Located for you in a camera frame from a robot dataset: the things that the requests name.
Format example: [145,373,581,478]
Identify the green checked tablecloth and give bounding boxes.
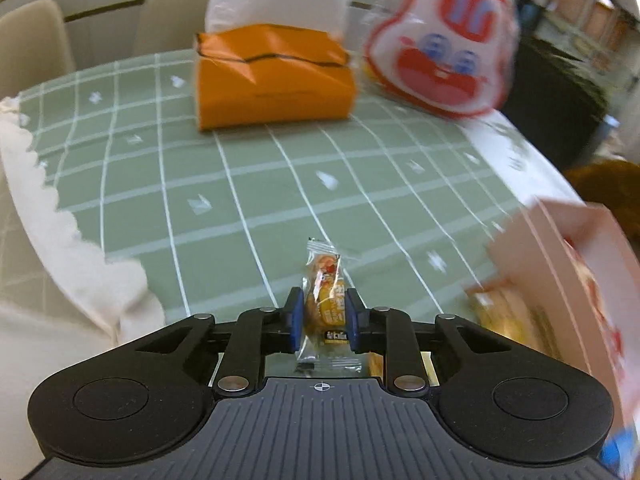
[0,50,576,361]

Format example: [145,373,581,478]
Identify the clear bread packet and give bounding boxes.
[465,284,556,358]

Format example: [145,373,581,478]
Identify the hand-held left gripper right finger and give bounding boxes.
[345,287,511,395]

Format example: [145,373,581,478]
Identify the pink gift box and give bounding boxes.
[487,199,640,476]

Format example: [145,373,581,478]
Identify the yellow cake packet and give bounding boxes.
[296,237,363,376]

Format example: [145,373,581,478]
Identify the rabbit shaped snack bag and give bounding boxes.
[360,0,521,121]

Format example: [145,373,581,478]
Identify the black glass aquarium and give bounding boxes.
[515,0,640,171]

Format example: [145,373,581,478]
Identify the white cartoon printed bag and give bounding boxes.
[0,97,166,471]

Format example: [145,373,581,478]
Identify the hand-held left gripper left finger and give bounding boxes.
[135,286,305,395]

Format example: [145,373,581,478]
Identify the orange tissue box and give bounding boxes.
[192,22,357,133]

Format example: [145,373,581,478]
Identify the beige chair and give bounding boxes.
[0,0,76,101]
[132,0,216,56]

